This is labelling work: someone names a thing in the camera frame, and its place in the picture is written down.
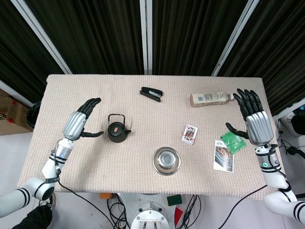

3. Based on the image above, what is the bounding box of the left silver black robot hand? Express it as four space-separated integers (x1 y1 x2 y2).
61 97 105 141

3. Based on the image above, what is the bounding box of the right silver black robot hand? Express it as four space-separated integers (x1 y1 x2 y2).
225 88 275 146

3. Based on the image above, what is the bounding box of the black cast iron teapot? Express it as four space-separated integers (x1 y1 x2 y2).
107 114 132 144

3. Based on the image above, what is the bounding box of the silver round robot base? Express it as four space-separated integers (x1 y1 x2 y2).
130 201 174 229

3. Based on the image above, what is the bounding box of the green foil packet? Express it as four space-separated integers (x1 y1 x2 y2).
219 131 247 155

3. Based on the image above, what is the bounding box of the black white machine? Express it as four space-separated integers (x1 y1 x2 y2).
289 104 305 138

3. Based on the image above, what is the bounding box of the black headset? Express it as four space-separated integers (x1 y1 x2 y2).
285 146 300 156

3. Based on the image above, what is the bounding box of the black round seat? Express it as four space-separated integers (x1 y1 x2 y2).
26 101 41 130

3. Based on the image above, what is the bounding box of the white picture postcard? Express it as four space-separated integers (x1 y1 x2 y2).
213 139 235 172

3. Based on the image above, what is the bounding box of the beige milk tea bottle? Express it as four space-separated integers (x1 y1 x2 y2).
190 92 236 108

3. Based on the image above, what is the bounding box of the brown cardboard box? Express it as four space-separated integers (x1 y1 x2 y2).
0 88 34 135

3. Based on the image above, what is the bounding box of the banded playing card deck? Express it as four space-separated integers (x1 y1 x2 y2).
181 124 199 145

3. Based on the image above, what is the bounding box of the beige waffle weave tablecloth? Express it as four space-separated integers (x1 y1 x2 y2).
18 73 290 198

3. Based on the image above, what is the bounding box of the black white sneaker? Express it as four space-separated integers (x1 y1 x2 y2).
39 192 57 211

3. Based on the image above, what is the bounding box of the black pleated curtain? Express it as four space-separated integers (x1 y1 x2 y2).
0 0 66 105
151 0 251 77
218 0 305 116
25 0 145 75

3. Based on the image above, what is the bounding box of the black stapler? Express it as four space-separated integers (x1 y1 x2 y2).
139 86 163 103

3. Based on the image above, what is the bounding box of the upturned stainless steel bowl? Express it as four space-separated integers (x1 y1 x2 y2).
152 146 181 176

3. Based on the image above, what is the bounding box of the black trouser leg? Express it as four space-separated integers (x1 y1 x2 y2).
10 205 53 229

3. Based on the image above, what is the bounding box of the green rectangular block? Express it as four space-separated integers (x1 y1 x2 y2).
167 195 183 207

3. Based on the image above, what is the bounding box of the red flat piece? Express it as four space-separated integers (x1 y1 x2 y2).
174 207 185 227

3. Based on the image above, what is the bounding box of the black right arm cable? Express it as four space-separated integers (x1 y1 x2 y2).
227 185 268 208

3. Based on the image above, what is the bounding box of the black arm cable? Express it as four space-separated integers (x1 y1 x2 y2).
54 164 132 229
227 185 268 208

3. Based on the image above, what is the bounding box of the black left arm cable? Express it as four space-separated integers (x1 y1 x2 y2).
54 164 132 229

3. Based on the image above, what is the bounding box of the white metal frame post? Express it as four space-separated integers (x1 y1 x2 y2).
16 0 72 75
212 0 257 77
139 0 153 75

